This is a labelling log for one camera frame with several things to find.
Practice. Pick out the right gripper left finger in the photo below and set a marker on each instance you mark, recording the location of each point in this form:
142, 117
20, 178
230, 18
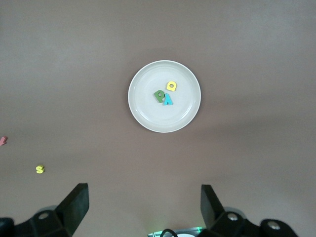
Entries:
74, 209

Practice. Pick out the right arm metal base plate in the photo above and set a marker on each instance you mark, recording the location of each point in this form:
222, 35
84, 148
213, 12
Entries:
155, 234

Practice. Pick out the teal letter y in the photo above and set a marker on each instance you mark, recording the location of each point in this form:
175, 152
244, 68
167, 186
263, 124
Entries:
168, 100

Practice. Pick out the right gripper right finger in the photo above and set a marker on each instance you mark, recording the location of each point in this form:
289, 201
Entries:
212, 212

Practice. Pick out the yellow letter s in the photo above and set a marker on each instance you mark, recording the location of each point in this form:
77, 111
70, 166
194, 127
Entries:
39, 169

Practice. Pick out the beige round plate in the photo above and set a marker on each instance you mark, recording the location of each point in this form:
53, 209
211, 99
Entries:
148, 116

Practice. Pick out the brown table cover sheet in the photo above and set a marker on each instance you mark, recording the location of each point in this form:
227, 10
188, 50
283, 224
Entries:
222, 49

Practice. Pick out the green letter p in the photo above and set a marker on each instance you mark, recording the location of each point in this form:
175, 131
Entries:
156, 95

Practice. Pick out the yellow letter a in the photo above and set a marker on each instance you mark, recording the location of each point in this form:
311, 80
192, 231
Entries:
174, 87

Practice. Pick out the pink letter f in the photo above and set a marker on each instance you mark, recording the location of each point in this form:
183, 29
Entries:
2, 141

